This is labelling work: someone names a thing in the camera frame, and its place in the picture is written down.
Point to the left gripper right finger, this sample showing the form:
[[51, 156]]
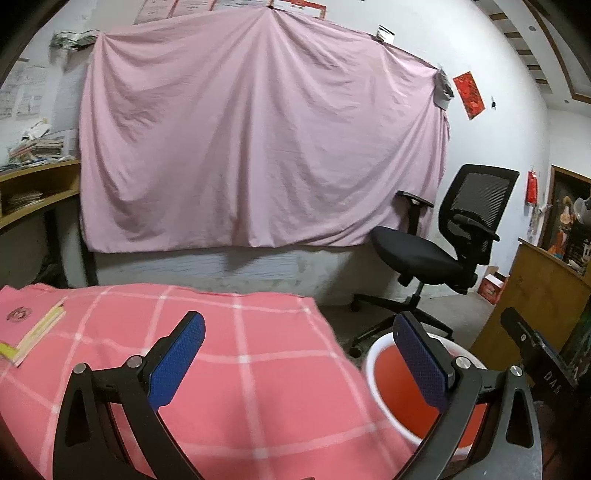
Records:
[[508, 443]]

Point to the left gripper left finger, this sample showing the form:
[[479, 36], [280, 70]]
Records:
[[88, 443]]

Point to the wooden cabinet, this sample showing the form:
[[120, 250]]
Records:
[[546, 292]]

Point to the red cardboard box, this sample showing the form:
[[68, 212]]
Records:
[[492, 287]]

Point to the red white plastic basin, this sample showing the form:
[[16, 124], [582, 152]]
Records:
[[396, 392]]

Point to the yellow blue book stack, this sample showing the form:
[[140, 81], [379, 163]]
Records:
[[32, 334]]

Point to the pink top book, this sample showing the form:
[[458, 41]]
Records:
[[27, 296]]

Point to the framed figure picture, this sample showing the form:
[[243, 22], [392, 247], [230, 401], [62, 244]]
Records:
[[566, 227]]

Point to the pink checked tablecloth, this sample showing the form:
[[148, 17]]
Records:
[[270, 394]]

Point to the red hanging ornament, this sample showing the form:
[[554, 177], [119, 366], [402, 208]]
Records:
[[532, 188]]

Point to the papers inside shelf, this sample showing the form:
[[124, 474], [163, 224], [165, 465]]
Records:
[[15, 201]]

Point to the paper pile on shelf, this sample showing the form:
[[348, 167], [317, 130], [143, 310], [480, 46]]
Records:
[[40, 145]]

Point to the pink hanging sheet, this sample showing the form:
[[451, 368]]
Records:
[[252, 128]]

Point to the wooden wall shelf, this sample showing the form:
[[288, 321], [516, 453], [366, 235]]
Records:
[[26, 191]]

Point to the red paper wall decoration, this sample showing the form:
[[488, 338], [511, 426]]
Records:
[[470, 94]]

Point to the wall calendar sheets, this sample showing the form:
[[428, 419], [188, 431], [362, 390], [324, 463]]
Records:
[[23, 91]]

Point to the wire wall rack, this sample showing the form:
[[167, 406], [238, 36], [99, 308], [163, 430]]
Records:
[[74, 41]]

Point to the wall certificates group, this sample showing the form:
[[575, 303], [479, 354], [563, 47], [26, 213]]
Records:
[[153, 10]]

